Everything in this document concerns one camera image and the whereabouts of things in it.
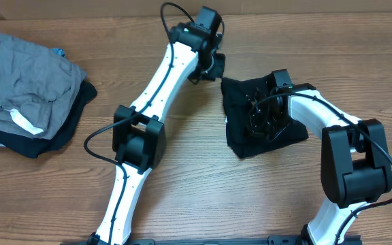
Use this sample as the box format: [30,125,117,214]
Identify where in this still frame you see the black folded garment in stack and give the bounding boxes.
[0,81,97,159]

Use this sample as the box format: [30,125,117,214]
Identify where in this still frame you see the grey folded shirt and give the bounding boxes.
[0,33,86,140]

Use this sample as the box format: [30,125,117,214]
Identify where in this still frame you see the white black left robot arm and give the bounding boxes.
[87,21,225,244]

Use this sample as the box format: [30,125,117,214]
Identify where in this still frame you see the black t-shirt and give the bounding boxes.
[220,75,308,159]

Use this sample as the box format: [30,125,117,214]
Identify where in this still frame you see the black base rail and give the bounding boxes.
[62,235,363,245]

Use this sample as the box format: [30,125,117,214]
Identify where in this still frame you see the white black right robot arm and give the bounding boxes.
[248,84,392,244]

